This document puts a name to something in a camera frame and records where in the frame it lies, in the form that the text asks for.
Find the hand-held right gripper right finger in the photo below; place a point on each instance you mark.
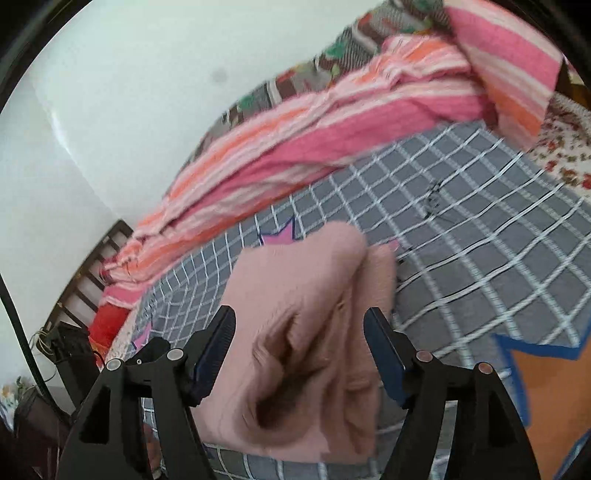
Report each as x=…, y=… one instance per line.
x=385, y=357

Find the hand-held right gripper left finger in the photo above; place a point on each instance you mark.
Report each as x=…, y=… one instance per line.
x=213, y=357

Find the pink knit sweater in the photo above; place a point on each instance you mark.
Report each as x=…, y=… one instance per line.
x=300, y=300

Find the red cloth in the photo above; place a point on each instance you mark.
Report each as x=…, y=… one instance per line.
x=108, y=325

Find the dark wooden slatted headboard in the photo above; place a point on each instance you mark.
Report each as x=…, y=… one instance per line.
x=94, y=265

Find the grey checked bed sheet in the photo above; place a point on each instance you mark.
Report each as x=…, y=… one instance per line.
x=461, y=207

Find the pink orange striped blanket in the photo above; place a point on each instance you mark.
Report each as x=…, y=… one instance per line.
x=323, y=138

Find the white floral sheet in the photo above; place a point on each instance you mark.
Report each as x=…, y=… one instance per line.
x=568, y=152

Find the patterned patchwork quilt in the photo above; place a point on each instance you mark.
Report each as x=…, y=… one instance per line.
x=351, y=46

